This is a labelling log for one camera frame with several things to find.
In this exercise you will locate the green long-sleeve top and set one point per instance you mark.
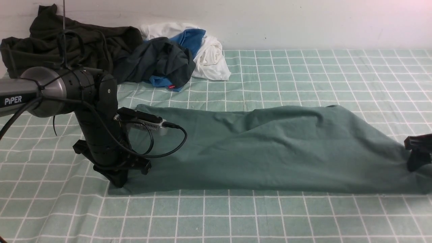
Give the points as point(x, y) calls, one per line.
point(293, 148)

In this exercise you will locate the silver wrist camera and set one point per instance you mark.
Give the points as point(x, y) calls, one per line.
point(141, 120)

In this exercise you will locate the white garment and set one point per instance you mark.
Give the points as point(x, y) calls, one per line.
point(210, 61)

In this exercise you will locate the dark grey garment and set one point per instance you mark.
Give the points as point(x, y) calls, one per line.
point(160, 61)

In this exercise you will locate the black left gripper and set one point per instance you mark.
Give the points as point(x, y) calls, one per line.
point(106, 142)

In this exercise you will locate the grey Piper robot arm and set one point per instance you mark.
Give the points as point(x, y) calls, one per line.
point(148, 149)

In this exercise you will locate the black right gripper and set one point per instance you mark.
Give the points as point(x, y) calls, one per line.
point(420, 148)

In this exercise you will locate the dark olive hoodie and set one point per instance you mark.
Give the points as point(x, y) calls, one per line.
point(103, 47)

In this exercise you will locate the green checked table cloth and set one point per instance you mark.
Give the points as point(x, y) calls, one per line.
point(49, 194)

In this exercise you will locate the blue garment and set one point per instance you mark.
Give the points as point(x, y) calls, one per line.
point(190, 39)

